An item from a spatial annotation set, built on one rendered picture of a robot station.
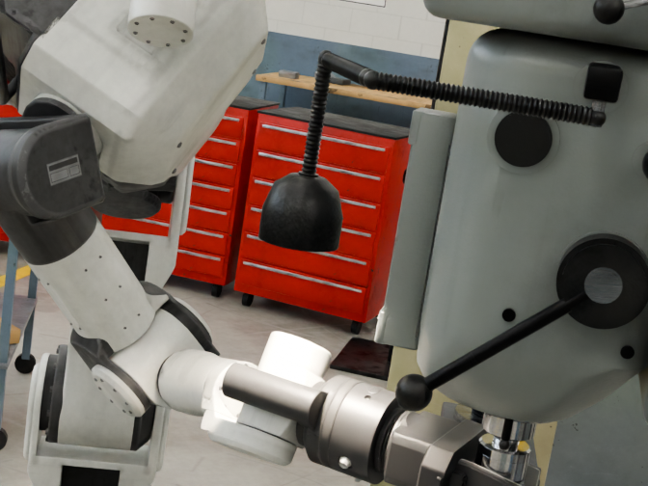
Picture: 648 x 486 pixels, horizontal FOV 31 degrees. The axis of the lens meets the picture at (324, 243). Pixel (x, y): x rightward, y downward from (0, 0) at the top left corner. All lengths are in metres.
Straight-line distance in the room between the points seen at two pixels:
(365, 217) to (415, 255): 4.62
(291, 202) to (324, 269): 4.75
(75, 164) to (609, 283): 0.59
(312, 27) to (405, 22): 0.81
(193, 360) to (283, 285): 4.57
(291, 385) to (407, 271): 0.16
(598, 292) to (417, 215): 0.20
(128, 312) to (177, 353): 0.07
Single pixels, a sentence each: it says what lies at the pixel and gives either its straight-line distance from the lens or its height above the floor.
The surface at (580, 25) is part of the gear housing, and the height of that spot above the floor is 1.64.
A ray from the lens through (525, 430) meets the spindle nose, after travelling 1.05.
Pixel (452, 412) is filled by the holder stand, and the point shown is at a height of 1.12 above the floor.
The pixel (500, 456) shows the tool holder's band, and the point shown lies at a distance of 1.06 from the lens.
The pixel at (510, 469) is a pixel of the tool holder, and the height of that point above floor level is 1.25.
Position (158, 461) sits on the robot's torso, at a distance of 1.75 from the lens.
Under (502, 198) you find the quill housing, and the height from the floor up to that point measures 1.50.
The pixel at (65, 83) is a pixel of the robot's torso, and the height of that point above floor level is 1.50.
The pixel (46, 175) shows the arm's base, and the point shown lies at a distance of 1.21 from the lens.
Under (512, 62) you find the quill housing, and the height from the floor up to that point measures 1.61.
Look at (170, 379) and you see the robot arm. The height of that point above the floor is 1.20.
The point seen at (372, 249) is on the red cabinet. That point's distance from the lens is 5.65.
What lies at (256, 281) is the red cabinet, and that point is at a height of 0.16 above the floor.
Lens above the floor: 1.64
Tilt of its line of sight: 12 degrees down
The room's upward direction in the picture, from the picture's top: 9 degrees clockwise
